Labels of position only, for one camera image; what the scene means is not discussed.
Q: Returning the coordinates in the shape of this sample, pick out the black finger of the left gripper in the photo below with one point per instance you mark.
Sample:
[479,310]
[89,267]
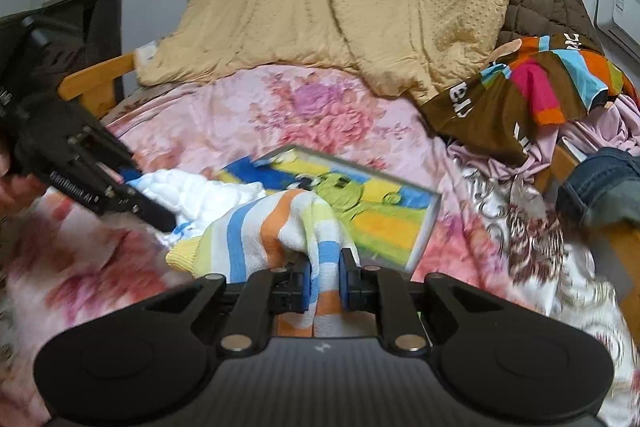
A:
[132,202]

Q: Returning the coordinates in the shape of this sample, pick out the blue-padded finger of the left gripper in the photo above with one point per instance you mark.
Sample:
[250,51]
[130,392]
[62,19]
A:
[130,174]

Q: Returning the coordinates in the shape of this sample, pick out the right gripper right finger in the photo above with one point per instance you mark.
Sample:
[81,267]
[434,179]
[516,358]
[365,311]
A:
[385,294]

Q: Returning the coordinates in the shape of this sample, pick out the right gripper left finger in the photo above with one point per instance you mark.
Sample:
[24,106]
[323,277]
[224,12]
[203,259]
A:
[252,307]

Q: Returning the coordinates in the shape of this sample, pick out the white blue baby cloth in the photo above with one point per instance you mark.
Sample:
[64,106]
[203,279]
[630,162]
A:
[195,201]

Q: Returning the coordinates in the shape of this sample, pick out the striped pastel towel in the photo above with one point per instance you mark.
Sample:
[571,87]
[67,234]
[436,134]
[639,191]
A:
[269,233]

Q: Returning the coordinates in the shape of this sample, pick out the person's left hand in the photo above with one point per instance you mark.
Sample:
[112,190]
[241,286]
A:
[17,192]

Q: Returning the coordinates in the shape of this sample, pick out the grey tray with cartoon towel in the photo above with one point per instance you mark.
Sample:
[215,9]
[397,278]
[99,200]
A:
[389,219]

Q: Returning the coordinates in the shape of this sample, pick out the pink floral bedsheet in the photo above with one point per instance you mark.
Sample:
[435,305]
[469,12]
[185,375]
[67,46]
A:
[61,266]

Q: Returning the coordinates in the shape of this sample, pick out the white brocade patterned blanket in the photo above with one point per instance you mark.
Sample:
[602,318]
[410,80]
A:
[514,244]

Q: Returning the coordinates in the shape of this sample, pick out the blue denim jeans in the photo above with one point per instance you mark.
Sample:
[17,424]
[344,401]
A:
[602,190]

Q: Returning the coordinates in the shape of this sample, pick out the colourful brown patchwork cloth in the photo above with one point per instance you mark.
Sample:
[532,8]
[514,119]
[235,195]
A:
[534,84]

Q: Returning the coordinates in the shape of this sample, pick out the mauve pink garment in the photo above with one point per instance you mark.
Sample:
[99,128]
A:
[615,125]

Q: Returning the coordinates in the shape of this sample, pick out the brown quilted jacket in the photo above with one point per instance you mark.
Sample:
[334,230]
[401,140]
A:
[535,18]

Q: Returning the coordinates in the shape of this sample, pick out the white air conditioner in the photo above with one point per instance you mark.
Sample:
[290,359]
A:
[620,21]

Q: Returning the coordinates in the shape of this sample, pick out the wooden bed frame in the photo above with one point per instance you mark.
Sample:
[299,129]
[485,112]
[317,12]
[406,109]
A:
[617,245]

